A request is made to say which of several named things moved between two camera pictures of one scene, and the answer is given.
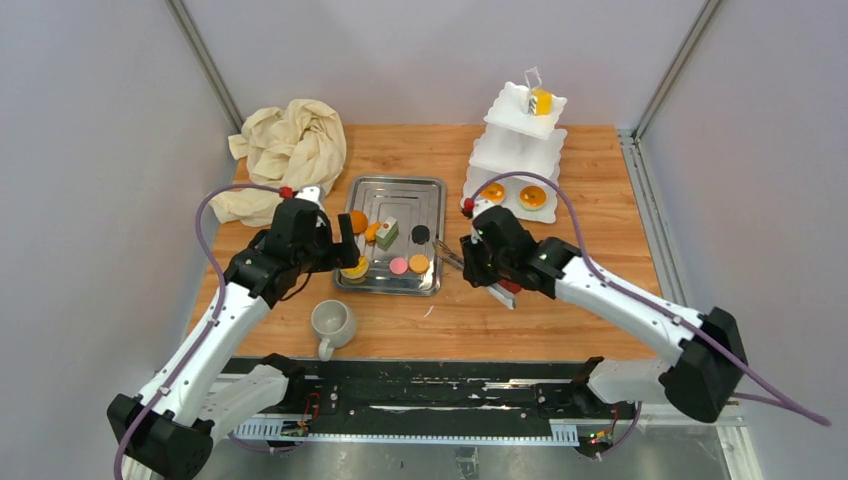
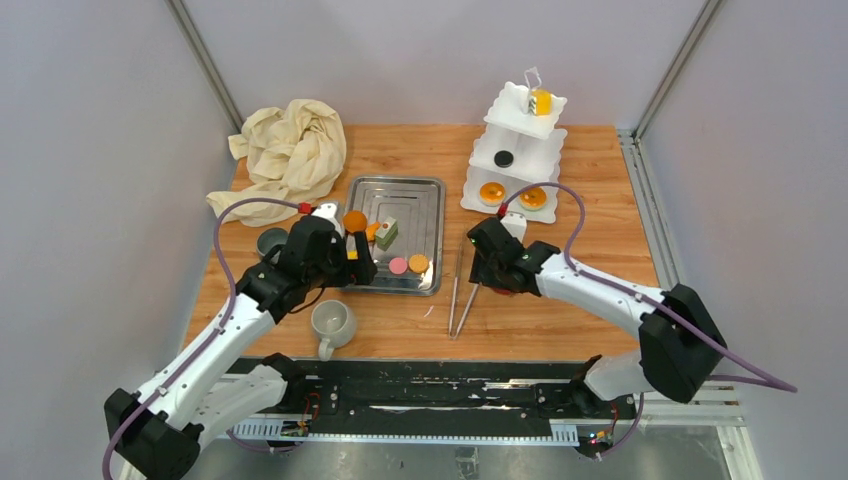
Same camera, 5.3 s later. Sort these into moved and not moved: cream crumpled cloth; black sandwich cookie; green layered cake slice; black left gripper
Moved: black sandwich cookie; black left gripper
Not moved: cream crumpled cloth; green layered cake slice
